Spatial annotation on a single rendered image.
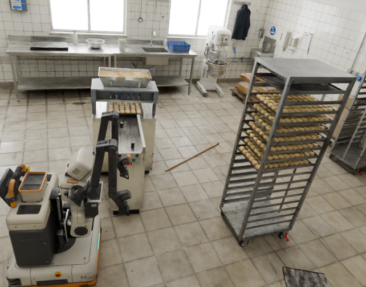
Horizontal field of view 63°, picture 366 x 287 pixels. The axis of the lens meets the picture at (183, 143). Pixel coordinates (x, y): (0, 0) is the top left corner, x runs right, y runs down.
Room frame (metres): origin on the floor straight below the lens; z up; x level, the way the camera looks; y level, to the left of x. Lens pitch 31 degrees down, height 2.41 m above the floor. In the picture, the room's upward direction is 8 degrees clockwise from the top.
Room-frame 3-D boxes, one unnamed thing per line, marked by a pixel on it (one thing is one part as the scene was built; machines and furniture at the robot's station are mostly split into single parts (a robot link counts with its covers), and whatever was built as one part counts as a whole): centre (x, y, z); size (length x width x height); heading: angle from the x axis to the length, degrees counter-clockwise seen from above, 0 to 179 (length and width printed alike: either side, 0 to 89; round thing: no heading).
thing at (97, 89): (3.17, 0.74, 1.01); 0.72 x 0.33 x 0.34; 106
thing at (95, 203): (1.76, 0.66, 0.77); 0.28 x 0.16 x 0.22; 13
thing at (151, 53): (5.72, 1.64, 0.61); 3.40 x 0.70 x 1.22; 116
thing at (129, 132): (2.69, 0.60, 0.45); 0.70 x 0.34 x 0.90; 16
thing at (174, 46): (6.34, 0.36, 0.95); 0.40 x 0.30 x 0.14; 119
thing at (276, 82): (2.47, -0.90, 1.68); 0.60 x 0.40 x 0.02; 113
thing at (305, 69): (2.46, -0.89, 0.93); 0.64 x 0.51 x 1.78; 113
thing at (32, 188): (1.67, 1.05, 0.87); 0.23 x 0.15 x 0.11; 13
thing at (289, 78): (2.14, -0.70, 0.97); 0.03 x 0.03 x 1.70; 23
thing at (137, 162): (2.34, 0.50, 0.77); 0.24 x 0.04 x 0.14; 106
